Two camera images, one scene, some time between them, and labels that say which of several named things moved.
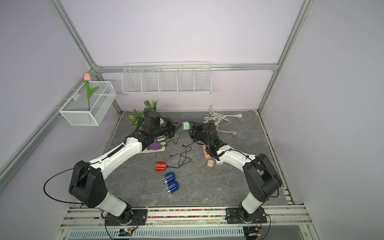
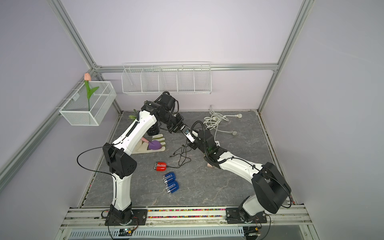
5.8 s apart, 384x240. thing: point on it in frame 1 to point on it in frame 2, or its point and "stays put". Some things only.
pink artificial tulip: (87, 78) stays put
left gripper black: (172, 126) to (180, 124)
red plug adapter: (160, 166) stays put
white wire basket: (76, 111) stays put
